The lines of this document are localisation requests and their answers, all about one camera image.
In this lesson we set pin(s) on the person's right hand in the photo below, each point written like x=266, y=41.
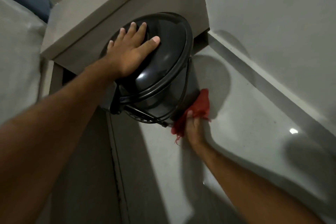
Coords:
x=195, y=132

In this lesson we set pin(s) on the person's left hand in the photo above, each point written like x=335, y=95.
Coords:
x=128, y=54

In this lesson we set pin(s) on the person's left little finger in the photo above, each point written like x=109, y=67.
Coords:
x=111, y=46

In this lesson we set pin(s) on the person's left thumb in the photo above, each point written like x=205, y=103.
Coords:
x=151, y=43

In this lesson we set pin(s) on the person's right thumb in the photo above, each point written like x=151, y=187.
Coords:
x=189, y=117

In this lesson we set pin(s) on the person's left middle finger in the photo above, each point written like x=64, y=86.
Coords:
x=131, y=31

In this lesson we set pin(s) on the red cleaning cloth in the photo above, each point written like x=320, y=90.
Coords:
x=195, y=112

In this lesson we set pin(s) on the black lidded trash bin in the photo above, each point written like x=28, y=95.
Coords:
x=160, y=74

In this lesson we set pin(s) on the person's right forearm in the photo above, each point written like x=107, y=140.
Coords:
x=252, y=189

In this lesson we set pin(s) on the person's left forearm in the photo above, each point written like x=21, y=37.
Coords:
x=49, y=129

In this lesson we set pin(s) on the beige bedside cabinet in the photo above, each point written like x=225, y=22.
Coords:
x=105, y=8

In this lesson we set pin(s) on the white bed sheet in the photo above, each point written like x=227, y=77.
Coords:
x=18, y=55

